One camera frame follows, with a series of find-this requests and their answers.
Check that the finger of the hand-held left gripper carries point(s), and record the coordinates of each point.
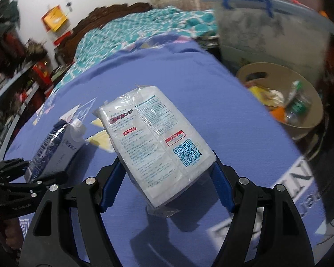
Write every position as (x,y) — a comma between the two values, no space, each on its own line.
(50,179)
(11,169)

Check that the clear plastic bottle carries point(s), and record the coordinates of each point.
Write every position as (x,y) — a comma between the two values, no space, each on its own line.
(297,103)

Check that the carved wooden headboard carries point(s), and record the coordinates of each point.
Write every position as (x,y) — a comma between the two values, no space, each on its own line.
(100,14)

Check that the blue printed blanket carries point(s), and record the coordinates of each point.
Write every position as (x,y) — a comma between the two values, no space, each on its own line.
(183,94)

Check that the grey metal shelf rack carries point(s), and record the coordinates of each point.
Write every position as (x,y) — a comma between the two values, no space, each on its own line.
(14,89)

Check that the brown handbag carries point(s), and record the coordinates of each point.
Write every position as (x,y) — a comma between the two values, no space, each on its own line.
(34,49)

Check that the red and yellow wall calendar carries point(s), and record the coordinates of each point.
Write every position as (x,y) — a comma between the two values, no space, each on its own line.
(54,19)

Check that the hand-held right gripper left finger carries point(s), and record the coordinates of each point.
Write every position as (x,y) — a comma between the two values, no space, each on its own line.
(111,189)

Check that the person's left hand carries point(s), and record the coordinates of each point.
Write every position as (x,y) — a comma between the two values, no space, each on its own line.
(13,230)

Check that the blue and white carton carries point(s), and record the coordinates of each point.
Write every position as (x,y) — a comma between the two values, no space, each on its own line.
(53,150)

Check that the crumpled white tissue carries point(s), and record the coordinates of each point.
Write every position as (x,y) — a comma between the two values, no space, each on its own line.
(275,96)

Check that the red gift bag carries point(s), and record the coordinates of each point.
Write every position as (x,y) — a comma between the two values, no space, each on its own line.
(41,73)

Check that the teal patterned quilt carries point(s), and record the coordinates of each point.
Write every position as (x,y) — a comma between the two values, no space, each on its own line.
(144,25)

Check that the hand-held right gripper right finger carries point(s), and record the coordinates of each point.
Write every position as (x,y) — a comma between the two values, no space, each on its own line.
(222,185)

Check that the white sponge pack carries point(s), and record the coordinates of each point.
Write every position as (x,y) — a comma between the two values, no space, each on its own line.
(156,144)

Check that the beige plastic bin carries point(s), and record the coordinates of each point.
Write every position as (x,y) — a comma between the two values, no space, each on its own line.
(309,125)

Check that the orange peel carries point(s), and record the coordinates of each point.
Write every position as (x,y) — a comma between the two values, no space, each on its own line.
(278,114)

